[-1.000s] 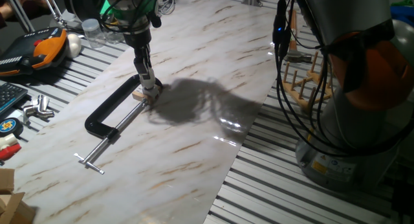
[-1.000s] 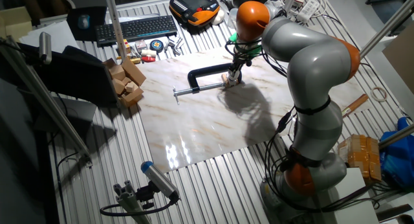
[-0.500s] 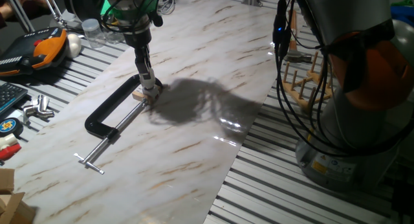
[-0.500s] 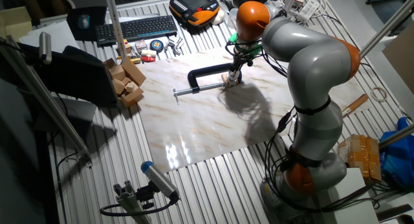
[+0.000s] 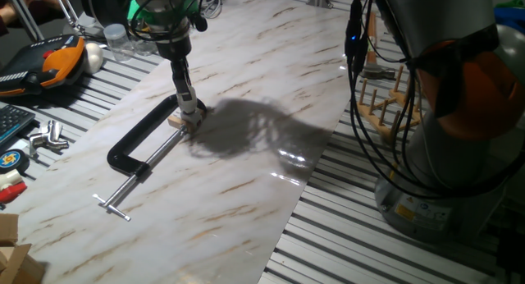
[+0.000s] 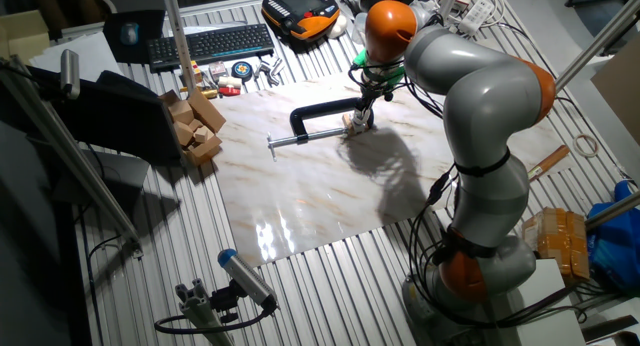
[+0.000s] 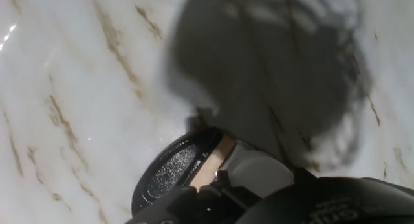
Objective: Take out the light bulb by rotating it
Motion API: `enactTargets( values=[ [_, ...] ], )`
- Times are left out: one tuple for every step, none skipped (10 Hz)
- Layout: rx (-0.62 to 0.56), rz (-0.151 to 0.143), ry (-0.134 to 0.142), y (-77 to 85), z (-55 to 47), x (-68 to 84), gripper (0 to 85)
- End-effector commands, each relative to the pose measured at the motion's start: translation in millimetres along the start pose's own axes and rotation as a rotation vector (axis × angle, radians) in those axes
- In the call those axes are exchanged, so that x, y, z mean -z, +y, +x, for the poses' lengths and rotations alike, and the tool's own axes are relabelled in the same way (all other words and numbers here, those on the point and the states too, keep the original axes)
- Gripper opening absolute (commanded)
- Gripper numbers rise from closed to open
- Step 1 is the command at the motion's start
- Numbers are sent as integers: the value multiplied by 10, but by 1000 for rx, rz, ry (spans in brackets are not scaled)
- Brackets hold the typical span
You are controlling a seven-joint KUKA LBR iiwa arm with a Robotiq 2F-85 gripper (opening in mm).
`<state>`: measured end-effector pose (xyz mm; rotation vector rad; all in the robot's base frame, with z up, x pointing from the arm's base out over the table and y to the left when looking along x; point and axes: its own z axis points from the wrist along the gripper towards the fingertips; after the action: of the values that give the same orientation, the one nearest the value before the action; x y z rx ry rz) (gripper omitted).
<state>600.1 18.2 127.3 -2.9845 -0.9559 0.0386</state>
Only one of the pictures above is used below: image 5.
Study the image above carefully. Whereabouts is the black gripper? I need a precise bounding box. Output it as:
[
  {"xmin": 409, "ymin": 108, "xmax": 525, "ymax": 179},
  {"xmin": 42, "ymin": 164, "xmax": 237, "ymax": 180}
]
[{"xmin": 155, "ymin": 32, "xmax": 198, "ymax": 107}]

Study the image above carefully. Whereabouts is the person forearm dark sleeve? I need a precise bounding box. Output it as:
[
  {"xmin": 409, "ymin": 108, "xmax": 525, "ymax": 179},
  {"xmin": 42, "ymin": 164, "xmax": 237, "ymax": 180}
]
[{"xmin": 0, "ymin": 0, "xmax": 58, "ymax": 37}]

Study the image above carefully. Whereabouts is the glass jar gold lid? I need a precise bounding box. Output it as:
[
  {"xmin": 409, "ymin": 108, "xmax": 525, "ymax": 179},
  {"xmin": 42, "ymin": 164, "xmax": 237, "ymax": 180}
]
[{"xmin": 130, "ymin": 29, "xmax": 159, "ymax": 57}]

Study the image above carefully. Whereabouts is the clear plastic jar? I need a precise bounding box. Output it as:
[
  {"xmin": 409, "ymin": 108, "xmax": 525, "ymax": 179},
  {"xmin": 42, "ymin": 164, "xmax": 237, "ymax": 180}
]
[{"xmin": 103, "ymin": 23, "xmax": 135, "ymax": 62}]

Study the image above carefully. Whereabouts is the black metal C-clamp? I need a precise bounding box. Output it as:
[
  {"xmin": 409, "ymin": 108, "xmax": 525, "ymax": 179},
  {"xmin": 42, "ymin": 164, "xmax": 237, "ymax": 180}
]
[{"xmin": 92, "ymin": 94, "xmax": 208, "ymax": 222}]

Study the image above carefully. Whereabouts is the white egg-shaped object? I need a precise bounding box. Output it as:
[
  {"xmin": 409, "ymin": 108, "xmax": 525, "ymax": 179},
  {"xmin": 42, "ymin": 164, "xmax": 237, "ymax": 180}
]
[{"xmin": 84, "ymin": 41, "xmax": 104, "ymax": 75}]

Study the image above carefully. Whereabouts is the black round spool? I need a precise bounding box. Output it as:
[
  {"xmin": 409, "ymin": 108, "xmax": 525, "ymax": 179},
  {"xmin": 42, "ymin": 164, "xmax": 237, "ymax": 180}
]
[{"xmin": 80, "ymin": 0, "xmax": 136, "ymax": 29}]

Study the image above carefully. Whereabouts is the black orange teach pendant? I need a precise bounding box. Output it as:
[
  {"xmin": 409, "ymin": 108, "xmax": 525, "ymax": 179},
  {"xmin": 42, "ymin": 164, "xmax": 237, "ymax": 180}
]
[{"xmin": 0, "ymin": 34, "xmax": 86, "ymax": 97}]

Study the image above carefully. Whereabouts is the thin metal stand rod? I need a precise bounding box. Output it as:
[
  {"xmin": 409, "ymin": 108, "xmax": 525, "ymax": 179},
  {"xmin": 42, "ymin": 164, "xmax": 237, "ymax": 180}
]
[{"xmin": 49, "ymin": 0, "xmax": 84, "ymax": 35}]

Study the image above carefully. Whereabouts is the marble pattern sheet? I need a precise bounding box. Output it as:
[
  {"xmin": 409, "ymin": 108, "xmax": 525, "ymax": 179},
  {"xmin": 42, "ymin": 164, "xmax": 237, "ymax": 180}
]
[{"xmin": 6, "ymin": 0, "xmax": 385, "ymax": 284}]

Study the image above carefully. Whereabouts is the silver metal pipe fitting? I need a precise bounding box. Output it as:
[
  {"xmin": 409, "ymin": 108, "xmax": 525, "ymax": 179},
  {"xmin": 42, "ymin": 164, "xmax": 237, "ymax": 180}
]
[{"xmin": 28, "ymin": 119, "xmax": 70, "ymax": 157}]

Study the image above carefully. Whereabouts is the grey metal stand bar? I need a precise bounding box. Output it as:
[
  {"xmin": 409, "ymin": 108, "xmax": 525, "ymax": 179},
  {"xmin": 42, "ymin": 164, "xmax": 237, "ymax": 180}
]
[{"xmin": 2, "ymin": 0, "xmax": 45, "ymax": 42}]

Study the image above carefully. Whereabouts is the black keyboard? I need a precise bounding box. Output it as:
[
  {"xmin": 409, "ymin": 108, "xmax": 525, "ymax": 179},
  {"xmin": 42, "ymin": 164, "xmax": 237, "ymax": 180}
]
[{"xmin": 0, "ymin": 104, "xmax": 36, "ymax": 148}]

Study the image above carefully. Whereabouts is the white red valve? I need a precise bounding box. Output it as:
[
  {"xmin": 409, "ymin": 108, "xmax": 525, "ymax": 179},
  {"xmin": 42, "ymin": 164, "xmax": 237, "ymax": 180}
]
[{"xmin": 0, "ymin": 168, "xmax": 28, "ymax": 205}]

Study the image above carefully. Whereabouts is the wooden peg rack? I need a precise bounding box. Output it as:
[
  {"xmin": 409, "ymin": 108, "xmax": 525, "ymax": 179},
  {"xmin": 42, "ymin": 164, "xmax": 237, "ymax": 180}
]
[{"xmin": 356, "ymin": 65, "xmax": 423, "ymax": 144}]

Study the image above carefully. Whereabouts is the green crumpled bag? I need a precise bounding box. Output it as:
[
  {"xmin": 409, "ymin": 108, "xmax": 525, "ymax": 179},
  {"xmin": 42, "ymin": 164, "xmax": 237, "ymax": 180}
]
[{"xmin": 495, "ymin": 0, "xmax": 525, "ymax": 10}]

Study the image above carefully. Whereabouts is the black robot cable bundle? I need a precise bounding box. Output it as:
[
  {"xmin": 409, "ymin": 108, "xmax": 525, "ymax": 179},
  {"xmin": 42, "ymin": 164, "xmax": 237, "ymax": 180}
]
[{"xmin": 343, "ymin": 0, "xmax": 525, "ymax": 199}]

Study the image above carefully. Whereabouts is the wooden handle hammer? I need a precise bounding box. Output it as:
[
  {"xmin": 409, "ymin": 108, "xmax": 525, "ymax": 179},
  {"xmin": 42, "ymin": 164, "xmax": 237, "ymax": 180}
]
[{"xmin": 359, "ymin": 11, "xmax": 397, "ymax": 80}]

